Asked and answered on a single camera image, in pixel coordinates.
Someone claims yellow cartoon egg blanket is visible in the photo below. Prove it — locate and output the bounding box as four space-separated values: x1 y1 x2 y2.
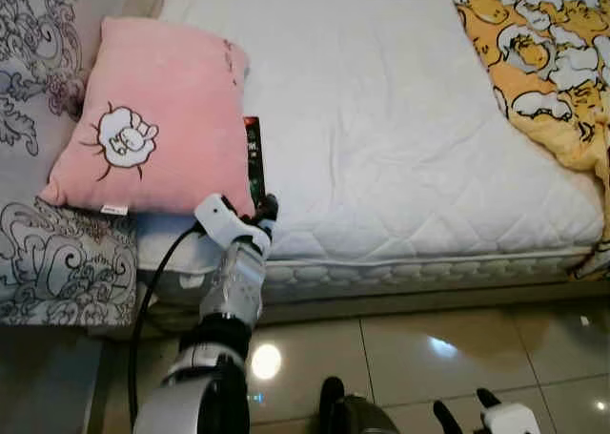
438 0 610 282

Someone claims beige bed base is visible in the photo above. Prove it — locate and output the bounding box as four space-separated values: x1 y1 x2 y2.
143 270 610 332

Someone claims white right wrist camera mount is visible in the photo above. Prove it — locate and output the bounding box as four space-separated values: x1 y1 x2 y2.
481 403 540 434

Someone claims dark comic book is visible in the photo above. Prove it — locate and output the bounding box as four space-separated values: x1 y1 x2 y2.
244 116 268 206

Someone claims pink pillow with fist print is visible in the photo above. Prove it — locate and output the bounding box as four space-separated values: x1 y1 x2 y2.
40 16 256 217

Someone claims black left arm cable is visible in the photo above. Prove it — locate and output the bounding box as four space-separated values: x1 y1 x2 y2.
127 222 207 425

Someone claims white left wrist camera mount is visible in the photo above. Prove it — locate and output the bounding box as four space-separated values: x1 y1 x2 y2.
193 194 273 258

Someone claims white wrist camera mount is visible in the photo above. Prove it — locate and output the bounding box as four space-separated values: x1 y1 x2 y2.
193 194 273 258
481 403 540 434

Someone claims white quilted mattress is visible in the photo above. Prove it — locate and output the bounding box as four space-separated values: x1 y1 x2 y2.
133 0 609 301

